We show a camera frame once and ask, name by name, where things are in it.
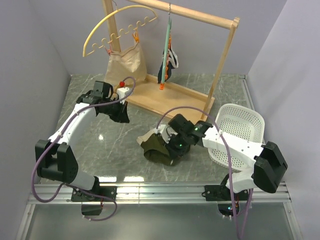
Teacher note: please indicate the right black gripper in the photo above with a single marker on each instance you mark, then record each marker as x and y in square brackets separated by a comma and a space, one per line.
[172, 152]

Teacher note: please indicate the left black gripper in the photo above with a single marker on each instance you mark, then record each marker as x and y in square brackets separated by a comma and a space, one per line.
[122, 116]

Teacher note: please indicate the olive green underwear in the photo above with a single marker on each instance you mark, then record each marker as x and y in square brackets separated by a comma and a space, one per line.
[156, 150]

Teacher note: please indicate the green wire hanger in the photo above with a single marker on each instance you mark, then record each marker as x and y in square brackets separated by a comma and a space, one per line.
[165, 51]

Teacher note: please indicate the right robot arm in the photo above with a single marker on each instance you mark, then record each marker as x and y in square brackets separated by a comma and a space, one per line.
[266, 163]

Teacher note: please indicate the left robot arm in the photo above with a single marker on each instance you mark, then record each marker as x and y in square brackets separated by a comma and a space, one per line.
[55, 159]

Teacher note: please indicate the end orange clip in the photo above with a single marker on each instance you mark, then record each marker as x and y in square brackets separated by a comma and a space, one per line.
[162, 86]

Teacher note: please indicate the beige underwear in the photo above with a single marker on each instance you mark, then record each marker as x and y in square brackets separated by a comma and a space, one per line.
[128, 63]

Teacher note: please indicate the navy blue underwear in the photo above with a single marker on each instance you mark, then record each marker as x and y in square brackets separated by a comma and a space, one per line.
[172, 63]

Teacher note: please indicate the yellow plastic hanger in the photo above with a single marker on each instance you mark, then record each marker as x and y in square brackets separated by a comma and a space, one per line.
[130, 29]

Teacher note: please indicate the orange clip on yellow hanger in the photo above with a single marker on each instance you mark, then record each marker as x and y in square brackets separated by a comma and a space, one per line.
[135, 36]

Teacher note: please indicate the far orange clip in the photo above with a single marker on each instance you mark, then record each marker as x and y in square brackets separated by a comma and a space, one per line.
[169, 42]

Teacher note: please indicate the wooden clothes rack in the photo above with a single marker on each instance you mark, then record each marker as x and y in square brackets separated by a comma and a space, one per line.
[149, 95]

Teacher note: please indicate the white perforated plastic basket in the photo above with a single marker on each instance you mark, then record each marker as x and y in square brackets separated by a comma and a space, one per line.
[241, 122]

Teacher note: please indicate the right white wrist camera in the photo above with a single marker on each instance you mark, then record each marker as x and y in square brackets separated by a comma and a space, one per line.
[164, 131]

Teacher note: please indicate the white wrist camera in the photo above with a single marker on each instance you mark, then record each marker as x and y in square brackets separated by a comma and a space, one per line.
[122, 91]
[164, 131]

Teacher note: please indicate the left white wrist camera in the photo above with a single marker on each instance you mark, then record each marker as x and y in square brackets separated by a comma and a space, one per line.
[122, 91]

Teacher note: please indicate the aluminium mounting rail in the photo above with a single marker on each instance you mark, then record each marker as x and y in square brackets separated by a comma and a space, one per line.
[159, 211]

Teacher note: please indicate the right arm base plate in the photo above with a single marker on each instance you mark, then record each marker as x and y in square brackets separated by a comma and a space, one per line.
[221, 193]

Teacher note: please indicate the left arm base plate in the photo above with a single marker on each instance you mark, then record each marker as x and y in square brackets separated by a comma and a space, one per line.
[104, 192]

